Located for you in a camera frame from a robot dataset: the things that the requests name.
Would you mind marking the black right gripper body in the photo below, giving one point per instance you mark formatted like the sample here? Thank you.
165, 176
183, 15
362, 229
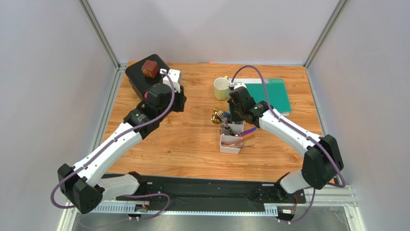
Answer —
235, 104

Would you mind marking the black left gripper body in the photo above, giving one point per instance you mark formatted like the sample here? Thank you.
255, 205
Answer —
179, 102

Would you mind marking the blue grey plastic spoon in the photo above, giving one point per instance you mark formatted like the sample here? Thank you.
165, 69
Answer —
227, 115

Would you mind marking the iridescent purple knife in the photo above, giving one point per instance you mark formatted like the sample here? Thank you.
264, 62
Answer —
246, 132

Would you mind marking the white compartment organizer box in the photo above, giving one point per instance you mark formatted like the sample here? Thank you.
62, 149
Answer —
227, 137

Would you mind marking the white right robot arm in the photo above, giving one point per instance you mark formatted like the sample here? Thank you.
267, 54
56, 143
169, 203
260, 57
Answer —
321, 155

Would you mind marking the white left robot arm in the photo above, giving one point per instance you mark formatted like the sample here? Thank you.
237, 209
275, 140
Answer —
83, 183

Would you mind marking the black pink drawer box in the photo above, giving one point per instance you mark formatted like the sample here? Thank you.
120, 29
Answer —
141, 83

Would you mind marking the pale yellow mug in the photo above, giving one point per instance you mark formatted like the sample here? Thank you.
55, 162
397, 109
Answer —
221, 88

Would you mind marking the red brown cube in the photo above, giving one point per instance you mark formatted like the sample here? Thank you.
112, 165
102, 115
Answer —
150, 68

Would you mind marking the green notebook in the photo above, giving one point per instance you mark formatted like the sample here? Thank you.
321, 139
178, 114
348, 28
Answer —
277, 93

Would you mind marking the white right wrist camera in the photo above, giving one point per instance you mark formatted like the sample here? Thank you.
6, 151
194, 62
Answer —
235, 85

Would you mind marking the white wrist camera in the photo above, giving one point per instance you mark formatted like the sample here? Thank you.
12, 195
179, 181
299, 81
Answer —
175, 78
235, 85

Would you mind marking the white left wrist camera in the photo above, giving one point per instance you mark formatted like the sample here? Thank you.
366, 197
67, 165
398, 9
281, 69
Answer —
175, 78

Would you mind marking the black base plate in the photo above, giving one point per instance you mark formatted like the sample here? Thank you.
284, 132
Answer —
208, 195

